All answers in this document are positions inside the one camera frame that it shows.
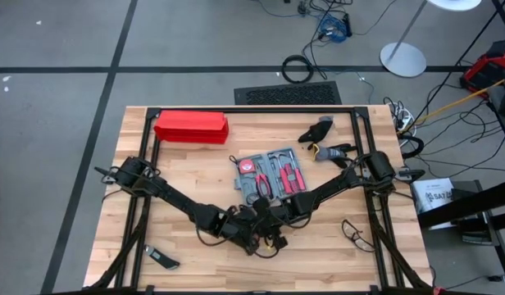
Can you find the grey plastic tool case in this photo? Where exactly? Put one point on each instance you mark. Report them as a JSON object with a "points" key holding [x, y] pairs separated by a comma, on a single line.
{"points": [[246, 184]]}

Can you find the black red utility knife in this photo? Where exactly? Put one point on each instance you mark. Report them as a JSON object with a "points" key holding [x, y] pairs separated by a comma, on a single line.
{"points": [[164, 259]]}

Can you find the white floor stand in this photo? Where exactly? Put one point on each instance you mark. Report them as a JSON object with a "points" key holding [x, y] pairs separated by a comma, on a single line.
{"points": [[403, 59]]}

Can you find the grey metal mount plate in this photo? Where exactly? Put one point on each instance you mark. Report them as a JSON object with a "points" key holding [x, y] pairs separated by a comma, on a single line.
{"points": [[107, 177]]}

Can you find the red black equipment case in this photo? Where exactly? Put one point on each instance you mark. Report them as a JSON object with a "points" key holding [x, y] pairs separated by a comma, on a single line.
{"points": [[486, 67]]}

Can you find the white power strip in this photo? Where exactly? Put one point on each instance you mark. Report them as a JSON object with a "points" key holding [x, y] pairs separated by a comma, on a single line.
{"points": [[405, 119]]}

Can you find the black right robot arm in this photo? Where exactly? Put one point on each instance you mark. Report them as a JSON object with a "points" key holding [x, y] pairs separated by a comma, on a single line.
{"points": [[342, 182]]}

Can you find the yellow stick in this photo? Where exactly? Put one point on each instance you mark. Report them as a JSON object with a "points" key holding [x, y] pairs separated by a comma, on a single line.
{"points": [[453, 105]]}

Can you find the black metal rig frame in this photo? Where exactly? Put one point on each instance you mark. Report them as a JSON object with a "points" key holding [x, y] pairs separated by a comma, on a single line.
{"points": [[256, 110]]}

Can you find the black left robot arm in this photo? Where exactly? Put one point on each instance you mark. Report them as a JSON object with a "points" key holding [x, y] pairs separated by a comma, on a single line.
{"points": [[174, 198]]}

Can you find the black equipment cart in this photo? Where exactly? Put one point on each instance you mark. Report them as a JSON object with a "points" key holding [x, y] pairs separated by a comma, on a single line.
{"points": [[461, 207]]}

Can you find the small pink hand tool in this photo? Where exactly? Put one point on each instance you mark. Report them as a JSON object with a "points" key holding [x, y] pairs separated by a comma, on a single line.
{"points": [[293, 180]]}

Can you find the red plastic box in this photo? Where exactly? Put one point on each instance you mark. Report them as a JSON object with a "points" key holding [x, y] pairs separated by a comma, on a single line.
{"points": [[191, 127]]}

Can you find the white printed box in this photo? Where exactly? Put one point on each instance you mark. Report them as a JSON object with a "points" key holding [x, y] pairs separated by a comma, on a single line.
{"points": [[435, 194]]}

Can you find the thin black stand pole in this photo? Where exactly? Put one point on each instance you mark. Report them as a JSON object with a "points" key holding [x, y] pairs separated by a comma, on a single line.
{"points": [[457, 66]]}

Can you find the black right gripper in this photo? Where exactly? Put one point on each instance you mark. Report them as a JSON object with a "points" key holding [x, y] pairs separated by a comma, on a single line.
{"points": [[281, 215]]}

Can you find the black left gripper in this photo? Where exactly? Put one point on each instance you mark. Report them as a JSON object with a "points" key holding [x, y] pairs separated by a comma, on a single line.
{"points": [[248, 227]]}

